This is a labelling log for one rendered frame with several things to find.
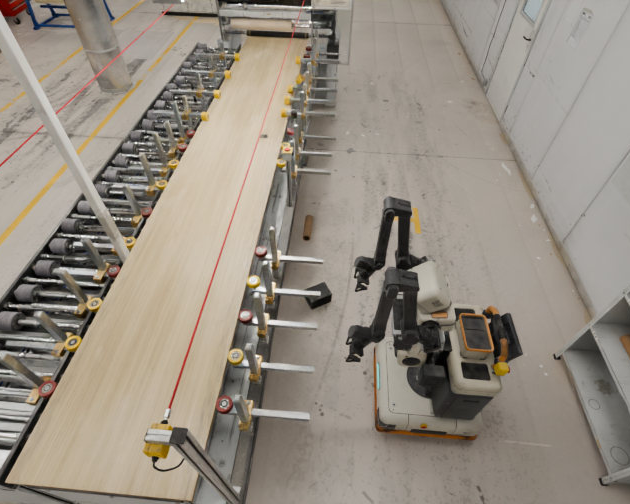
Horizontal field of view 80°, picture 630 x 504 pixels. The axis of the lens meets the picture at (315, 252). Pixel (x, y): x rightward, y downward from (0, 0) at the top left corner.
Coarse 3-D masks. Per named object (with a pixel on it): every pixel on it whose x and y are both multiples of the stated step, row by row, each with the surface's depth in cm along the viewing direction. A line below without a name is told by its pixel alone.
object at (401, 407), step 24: (384, 360) 264; (384, 384) 253; (408, 384) 253; (384, 408) 242; (408, 408) 242; (432, 408) 242; (384, 432) 251; (408, 432) 249; (432, 432) 244; (456, 432) 241
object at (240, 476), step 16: (304, 128) 388; (304, 144) 368; (288, 208) 306; (288, 224) 293; (288, 240) 282; (272, 272) 261; (272, 336) 231; (256, 352) 221; (256, 384) 208; (256, 400) 203; (240, 432) 192; (256, 432) 196; (240, 448) 187; (240, 464) 182; (240, 480) 178; (240, 496) 173
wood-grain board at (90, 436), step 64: (256, 64) 444; (256, 128) 349; (192, 192) 287; (256, 192) 288; (128, 256) 243; (192, 256) 244; (128, 320) 212; (192, 320) 212; (64, 384) 187; (128, 384) 187; (192, 384) 188; (64, 448) 168; (128, 448) 168
